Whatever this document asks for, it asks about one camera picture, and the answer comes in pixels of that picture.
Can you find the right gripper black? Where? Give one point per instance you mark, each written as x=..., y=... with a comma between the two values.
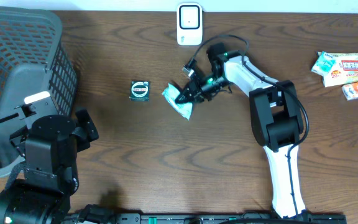
x=195, y=91

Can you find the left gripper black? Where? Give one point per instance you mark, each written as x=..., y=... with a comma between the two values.
x=82, y=140

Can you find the teal snack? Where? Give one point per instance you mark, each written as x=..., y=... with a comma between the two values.
x=170, y=94

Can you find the black round-label item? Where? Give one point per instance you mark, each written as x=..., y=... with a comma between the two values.
x=140, y=90

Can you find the teal tissue pack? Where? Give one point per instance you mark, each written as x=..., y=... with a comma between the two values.
x=324, y=63

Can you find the orange juice carton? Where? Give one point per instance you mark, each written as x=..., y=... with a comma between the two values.
x=350, y=91

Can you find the yellow snack bag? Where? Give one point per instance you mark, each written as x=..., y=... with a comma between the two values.
x=344, y=71

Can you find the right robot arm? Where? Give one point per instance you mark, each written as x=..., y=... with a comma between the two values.
x=276, y=115

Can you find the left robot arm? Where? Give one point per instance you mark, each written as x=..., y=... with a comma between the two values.
x=39, y=188

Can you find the white barcode scanner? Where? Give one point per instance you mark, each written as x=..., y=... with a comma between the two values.
x=189, y=24

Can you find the grey plastic mesh basket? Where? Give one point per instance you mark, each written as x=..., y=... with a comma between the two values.
x=32, y=59

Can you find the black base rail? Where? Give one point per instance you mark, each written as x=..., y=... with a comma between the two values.
x=249, y=217

